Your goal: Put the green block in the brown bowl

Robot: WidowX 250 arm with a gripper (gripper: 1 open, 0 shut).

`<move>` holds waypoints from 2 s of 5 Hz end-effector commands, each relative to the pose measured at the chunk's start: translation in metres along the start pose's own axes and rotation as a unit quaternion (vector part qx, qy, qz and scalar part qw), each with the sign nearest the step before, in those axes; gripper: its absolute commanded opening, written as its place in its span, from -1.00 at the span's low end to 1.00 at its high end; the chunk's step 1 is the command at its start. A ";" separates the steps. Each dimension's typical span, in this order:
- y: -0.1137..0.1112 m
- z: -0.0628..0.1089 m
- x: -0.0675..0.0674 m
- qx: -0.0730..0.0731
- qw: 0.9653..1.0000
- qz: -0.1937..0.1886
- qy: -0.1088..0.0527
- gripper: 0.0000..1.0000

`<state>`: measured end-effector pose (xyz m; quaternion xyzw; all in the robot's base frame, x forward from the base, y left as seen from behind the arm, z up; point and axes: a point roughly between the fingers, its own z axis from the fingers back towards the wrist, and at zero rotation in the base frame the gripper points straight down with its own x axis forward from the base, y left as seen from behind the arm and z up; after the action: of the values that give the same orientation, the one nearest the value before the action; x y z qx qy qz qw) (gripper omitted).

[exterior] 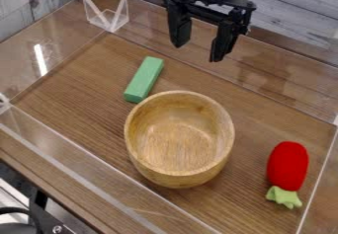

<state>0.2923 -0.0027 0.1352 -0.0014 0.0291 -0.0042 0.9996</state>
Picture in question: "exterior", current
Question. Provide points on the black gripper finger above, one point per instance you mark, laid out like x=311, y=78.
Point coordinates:
x=224, y=40
x=179, y=24

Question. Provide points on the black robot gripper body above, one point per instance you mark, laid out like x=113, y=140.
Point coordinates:
x=216, y=10

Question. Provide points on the green rectangular block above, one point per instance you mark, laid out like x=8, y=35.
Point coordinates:
x=142, y=80

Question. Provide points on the brown wooden bowl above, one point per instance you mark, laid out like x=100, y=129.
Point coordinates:
x=179, y=137

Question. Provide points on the red plush strawberry toy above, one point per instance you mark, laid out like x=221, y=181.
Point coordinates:
x=285, y=173

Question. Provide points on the clear acrylic corner bracket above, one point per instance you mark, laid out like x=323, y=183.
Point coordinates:
x=106, y=19

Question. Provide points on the black metal table bracket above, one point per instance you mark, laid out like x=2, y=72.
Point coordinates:
x=49, y=224

